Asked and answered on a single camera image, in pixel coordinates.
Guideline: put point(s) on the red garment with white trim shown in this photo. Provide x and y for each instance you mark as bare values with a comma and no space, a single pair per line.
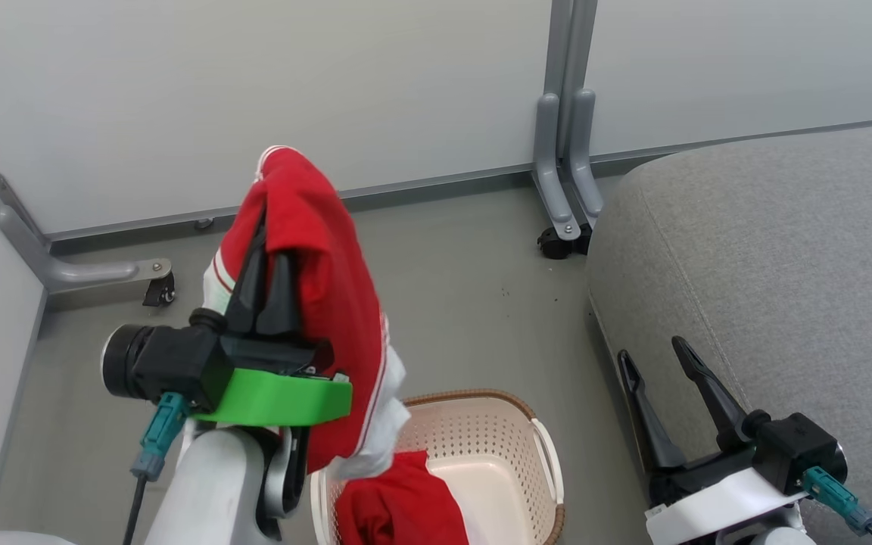
330,288

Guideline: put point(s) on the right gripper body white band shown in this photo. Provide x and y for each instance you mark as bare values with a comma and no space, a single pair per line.
716,499

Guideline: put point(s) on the long grey partition foot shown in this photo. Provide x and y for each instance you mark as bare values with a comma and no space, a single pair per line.
80,271

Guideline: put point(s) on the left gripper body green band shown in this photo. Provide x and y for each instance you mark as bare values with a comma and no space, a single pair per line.
277,397

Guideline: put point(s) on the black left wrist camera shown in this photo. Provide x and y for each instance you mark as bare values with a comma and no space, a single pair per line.
171,363

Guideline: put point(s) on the grey curved partition foot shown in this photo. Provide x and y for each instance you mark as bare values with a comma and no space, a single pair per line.
549,174
586,166

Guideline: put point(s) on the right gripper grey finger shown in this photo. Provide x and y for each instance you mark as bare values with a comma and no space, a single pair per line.
716,401
648,424

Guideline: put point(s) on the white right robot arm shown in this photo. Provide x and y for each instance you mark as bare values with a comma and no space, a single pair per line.
777,537

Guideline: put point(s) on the cream perforated laundry basket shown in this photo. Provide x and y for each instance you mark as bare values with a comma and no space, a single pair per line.
481,446

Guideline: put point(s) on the plain red garment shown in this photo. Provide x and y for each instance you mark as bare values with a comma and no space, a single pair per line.
398,507

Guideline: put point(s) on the grey partition post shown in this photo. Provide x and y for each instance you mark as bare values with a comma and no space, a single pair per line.
568,45

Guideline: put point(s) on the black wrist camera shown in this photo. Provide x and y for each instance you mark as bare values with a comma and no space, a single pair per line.
792,450
171,363

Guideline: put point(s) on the grey fabric sofa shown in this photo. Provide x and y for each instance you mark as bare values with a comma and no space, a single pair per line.
784,250

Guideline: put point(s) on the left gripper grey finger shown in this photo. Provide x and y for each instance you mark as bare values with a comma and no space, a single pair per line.
247,295
281,303

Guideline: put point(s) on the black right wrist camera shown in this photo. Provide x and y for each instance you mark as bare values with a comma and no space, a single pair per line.
792,450

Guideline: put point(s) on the black caster wheel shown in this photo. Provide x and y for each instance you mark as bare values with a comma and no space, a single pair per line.
160,291
557,244

